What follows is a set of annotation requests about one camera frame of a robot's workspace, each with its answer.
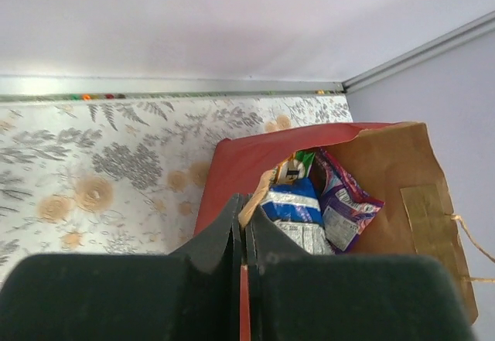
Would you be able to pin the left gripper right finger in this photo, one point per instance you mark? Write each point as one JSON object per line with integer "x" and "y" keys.
{"x": 294, "y": 295}

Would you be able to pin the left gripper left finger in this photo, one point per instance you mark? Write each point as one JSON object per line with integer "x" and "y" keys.
{"x": 192, "y": 293}

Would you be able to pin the blue chips bag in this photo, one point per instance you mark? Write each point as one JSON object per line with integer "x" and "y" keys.
{"x": 294, "y": 209}

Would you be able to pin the purple snack packet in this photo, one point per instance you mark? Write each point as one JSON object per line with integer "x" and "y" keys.
{"x": 346, "y": 208}

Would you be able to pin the green candy bag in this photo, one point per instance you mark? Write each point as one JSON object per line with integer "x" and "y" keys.
{"x": 296, "y": 166}

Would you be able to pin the red paper bag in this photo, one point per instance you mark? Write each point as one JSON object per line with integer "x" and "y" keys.
{"x": 393, "y": 162}

